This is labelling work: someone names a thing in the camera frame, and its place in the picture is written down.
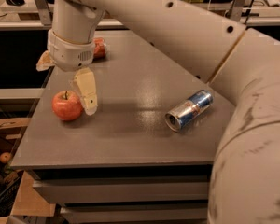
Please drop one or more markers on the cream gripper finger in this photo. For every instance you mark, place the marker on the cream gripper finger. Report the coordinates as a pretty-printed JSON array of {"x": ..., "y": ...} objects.
[
  {"x": 84, "y": 85},
  {"x": 44, "y": 62}
]

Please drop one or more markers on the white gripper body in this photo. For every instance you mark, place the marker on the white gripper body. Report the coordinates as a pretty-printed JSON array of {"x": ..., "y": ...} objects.
[{"x": 69, "y": 54}]

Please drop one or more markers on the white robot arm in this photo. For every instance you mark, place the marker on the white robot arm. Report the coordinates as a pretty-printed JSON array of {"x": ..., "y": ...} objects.
[{"x": 240, "y": 64}]

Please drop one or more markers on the red apple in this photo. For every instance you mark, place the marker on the red apple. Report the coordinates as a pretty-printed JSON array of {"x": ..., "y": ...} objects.
[{"x": 66, "y": 105}]

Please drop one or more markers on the red cola can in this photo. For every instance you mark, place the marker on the red cola can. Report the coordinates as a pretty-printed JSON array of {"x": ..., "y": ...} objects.
[{"x": 100, "y": 49}]

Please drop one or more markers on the metal shelf rack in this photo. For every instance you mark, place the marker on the metal shelf rack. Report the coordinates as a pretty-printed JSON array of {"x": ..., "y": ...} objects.
[{"x": 260, "y": 15}]

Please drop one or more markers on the grey drawer cabinet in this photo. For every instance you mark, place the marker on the grey drawer cabinet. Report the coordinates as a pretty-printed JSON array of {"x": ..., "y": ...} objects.
[{"x": 123, "y": 164}]

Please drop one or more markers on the small orange fruit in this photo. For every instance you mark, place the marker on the small orange fruit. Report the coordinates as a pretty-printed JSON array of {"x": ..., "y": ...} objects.
[{"x": 5, "y": 157}]

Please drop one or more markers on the blue silver energy drink can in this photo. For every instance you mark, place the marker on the blue silver energy drink can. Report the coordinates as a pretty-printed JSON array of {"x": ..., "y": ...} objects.
[{"x": 181, "y": 115}]

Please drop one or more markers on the cardboard box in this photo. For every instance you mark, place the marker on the cardboard box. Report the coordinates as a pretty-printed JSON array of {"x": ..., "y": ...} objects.
[{"x": 19, "y": 203}]

